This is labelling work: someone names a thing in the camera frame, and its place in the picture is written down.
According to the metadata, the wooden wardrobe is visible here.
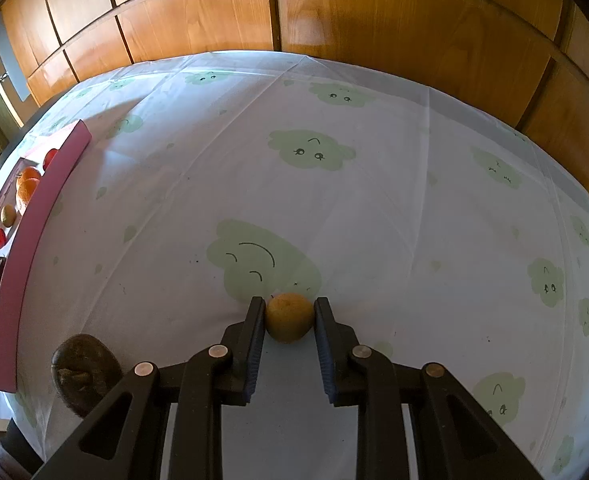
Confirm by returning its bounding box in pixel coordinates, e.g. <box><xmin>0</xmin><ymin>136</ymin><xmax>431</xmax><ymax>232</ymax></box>
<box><xmin>0</xmin><ymin>0</ymin><xmax>589</xmax><ymax>206</ymax></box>

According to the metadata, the white tablecloth with green prints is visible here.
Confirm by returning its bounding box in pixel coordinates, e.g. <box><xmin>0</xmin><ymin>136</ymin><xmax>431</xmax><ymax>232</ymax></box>
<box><xmin>0</xmin><ymin>51</ymin><xmax>589</xmax><ymax>480</ymax></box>

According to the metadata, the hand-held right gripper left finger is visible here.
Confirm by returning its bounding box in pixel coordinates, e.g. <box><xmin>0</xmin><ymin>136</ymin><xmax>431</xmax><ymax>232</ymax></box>
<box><xmin>29</xmin><ymin>296</ymin><xmax>266</xmax><ymax>480</ymax></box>

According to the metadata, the pink-rimmed white cardboard box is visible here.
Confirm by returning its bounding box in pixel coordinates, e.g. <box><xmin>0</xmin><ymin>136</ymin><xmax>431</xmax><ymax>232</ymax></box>
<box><xmin>0</xmin><ymin>119</ymin><xmax>92</xmax><ymax>394</ymax></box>

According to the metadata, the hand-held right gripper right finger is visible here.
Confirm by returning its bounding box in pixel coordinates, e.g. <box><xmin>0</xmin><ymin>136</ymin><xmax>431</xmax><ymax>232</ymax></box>
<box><xmin>313</xmin><ymin>296</ymin><xmax>545</xmax><ymax>480</ymax></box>

